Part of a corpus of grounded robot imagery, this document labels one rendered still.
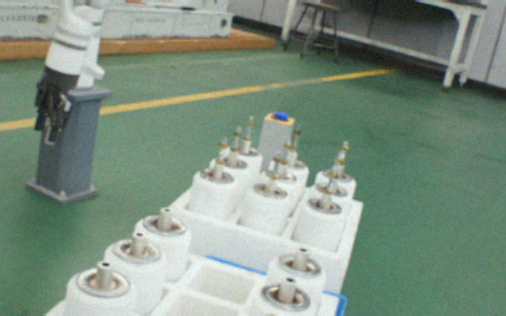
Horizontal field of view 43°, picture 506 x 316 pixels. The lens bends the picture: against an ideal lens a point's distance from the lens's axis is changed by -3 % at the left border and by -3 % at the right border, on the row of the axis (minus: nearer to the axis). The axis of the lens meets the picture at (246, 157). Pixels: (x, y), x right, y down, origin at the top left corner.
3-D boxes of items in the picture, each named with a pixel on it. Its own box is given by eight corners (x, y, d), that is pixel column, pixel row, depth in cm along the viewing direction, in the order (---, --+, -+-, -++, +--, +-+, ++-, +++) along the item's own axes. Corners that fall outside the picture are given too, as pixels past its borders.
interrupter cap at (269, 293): (254, 303, 93) (255, 299, 93) (265, 281, 100) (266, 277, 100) (305, 318, 92) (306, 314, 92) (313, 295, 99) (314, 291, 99)
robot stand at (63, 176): (24, 187, 177) (35, 81, 168) (62, 177, 189) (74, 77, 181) (61, 206, 171) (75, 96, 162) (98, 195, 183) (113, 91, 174)
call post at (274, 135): (240, 225, 183) (263, 118, 174) (246, 217, 190) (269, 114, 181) (265, 233, 182) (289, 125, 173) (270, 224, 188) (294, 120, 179)
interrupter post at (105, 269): (91, 286, 88) (94, 265, 87) (99, 279, 91) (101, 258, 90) (107, 292, 88) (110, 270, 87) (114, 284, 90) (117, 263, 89)
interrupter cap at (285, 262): (271, 270, 104) (272, 266, 104) (280, 253, 111) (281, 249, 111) (317, 284, 103) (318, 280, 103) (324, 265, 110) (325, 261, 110)
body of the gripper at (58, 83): (39, 55, 132) (28, 97, 135) (54, 68, 126) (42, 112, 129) (72, 61, 137) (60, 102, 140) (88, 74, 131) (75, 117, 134)
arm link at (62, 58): (104, 81, 134) (113, 52, 132) (54, 72, 126) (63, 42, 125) (86, 66, 140) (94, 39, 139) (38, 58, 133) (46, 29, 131)
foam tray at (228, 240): (152, 284, 142) (165, 208, 137) (205, 224, 179) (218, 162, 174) (326, 338, 135) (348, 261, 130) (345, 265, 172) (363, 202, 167)
